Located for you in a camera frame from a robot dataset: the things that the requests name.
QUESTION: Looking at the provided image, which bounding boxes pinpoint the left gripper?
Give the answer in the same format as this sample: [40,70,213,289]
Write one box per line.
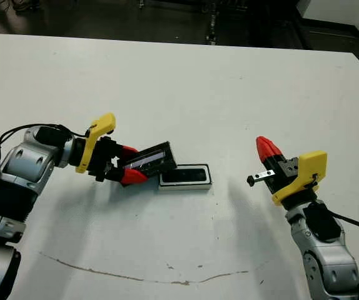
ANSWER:
[74,112,149,186]

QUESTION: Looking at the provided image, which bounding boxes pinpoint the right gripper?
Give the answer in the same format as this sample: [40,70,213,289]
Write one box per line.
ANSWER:
[246,136,328,209]

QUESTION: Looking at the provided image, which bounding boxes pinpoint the black camera box lid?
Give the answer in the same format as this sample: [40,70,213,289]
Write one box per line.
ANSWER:
[124,141,177,176]

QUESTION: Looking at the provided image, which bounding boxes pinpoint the white camera box base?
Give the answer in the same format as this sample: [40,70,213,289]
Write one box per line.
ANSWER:
[158,164,213,192]

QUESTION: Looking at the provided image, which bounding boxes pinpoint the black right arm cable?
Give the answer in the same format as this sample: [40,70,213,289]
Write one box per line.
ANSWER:
[328,211,359,300]

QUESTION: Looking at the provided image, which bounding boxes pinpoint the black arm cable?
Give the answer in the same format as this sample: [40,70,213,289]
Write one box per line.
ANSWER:
[0,124,88,163]
[328,211,359,300]

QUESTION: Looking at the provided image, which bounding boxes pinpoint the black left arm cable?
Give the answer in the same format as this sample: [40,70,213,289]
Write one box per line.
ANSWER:
[0,124,88,163]

